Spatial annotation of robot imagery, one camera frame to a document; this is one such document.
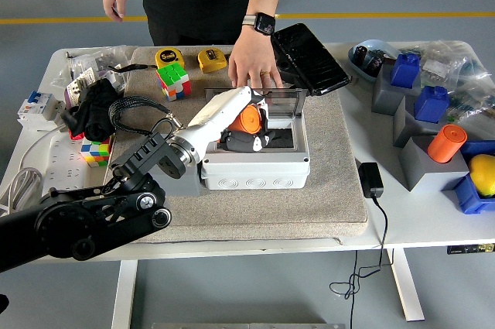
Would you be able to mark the person's left hand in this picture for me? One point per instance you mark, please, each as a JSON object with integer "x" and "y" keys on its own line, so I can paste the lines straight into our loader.
{"x": 251, "y": 58}

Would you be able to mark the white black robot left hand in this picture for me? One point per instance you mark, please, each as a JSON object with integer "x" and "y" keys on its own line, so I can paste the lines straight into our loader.
{"x": 216, "y": 112}

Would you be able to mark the orange cylinder battery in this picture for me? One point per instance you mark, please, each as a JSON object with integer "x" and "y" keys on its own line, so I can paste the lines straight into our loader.
{"x": 446, "y": 145}
{"x": 247, "y": 120}

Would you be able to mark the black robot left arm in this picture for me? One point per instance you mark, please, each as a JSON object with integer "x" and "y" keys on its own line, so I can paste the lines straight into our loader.
{"x": 96, "y": 213}

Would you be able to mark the grey plastic junction box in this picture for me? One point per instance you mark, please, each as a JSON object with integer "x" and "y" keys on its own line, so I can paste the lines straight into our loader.
{"x": 255, "y": 178}

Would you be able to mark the black wrist watch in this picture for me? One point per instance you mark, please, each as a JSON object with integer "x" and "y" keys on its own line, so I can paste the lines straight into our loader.
{"x": 263, "y": 23}

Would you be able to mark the yellow tape measure black label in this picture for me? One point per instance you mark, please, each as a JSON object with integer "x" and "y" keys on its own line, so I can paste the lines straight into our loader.
{"x": 210, "y": 61}

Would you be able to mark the large twisted puzzle cube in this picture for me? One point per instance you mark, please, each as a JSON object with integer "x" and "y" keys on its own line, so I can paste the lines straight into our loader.
{"x": 174, "y": 81}

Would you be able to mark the black zip pouch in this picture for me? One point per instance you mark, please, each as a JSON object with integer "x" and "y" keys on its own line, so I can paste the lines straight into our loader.
{"x": 309, "y": 58}

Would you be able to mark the yellow tape measure white label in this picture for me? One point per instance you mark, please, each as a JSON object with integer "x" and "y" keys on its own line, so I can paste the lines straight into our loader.
{"x": 169, "y": 57}

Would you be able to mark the grey block with round hole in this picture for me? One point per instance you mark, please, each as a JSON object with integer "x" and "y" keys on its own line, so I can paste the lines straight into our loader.
{"x": 189, "y": 184}

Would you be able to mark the black capacitor cylinder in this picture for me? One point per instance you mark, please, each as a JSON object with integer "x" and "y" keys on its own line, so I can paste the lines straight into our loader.
{"x": 376, "y": 64}
{"x": 362, "y": 56}

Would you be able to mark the grey-brown mat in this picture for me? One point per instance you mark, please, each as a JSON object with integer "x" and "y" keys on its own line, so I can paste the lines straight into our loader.
{"x": 270, "y": 213}

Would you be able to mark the light blue bowl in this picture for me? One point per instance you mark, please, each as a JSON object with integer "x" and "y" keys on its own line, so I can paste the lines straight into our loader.
{"x": 371, "y": 47}

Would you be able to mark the small puzzle cube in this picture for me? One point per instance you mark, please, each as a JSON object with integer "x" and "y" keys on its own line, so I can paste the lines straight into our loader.
{"x": 96, "y": 153}

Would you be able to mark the white circuit breaker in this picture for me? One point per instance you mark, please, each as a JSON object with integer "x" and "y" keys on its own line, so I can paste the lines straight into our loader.
{"x": 36, "y": 106}

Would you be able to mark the grey block holder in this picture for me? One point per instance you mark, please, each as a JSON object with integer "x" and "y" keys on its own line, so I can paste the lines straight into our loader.
{"x": 384, "y": 94}
{"x": 404, "y": 127}
{"x": 429, "y": 176}

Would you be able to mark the blue plastic block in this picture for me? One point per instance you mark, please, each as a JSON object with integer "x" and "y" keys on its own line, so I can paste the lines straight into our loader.
{"x": 431, "y": 104}
{"x": 404, "y": 69}

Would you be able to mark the black power adapter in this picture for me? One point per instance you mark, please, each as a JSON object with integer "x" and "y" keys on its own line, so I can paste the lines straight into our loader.
{"x": 371, "y": 180}

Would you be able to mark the clear bag with beige parts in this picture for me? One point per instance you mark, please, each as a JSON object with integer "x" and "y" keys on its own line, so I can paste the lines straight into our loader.
{"x": 441, "y": 58}

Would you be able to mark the white table leg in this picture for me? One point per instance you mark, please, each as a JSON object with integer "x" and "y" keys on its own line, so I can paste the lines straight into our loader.
{"x": 124, "y": 294}
{"x": 408, "y": 286}

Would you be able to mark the clear bag with green parts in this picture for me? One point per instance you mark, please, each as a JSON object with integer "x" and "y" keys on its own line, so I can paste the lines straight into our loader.
{"x": 472, "y": 100}

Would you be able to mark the blue plastic bin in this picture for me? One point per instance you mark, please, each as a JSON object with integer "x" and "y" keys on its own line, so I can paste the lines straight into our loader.
{"x": 470, "y": 197}

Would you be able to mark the yellow lemon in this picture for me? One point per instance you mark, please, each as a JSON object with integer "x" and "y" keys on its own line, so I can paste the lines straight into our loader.
{"x": 483, "y": 174}

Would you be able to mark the black table control panel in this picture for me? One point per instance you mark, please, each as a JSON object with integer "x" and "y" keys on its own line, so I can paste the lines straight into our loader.
{"x": 470, "y": 249}

